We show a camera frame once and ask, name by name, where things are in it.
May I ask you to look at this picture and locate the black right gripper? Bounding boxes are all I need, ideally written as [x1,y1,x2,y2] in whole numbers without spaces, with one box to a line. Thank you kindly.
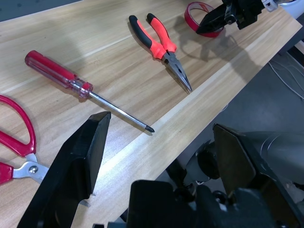
[197,0,262,34]

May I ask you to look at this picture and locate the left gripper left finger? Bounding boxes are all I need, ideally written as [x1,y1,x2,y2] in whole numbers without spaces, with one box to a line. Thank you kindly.
[18,111,112,228]

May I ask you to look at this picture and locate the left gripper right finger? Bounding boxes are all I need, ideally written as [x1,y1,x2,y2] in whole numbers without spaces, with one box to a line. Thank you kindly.
[212,123,304,228]

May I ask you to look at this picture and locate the red tape roll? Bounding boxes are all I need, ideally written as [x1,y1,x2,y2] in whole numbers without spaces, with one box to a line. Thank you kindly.
[184,1,226,38]

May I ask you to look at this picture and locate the orange black needle-nose pliers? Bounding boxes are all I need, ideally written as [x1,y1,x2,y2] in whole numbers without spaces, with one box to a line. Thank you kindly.
[128,13,193,93]

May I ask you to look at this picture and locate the red clear-handled screwdriver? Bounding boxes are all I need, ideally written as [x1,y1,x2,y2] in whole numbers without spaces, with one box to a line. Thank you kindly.
[24,49,155,135]

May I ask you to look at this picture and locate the white grey machine casing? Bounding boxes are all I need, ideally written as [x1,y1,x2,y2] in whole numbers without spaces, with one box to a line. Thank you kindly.
[280,0,304,19]

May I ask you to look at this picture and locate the red-handled scissors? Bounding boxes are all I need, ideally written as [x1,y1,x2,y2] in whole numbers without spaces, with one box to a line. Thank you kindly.
[0,95,49,186]

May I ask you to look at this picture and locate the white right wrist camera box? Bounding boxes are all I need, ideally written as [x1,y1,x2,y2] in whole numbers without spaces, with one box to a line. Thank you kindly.
[261,0,281,12]

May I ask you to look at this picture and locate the white floor cables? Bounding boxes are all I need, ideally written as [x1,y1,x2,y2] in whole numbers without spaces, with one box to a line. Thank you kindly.
[268,59,304,100]

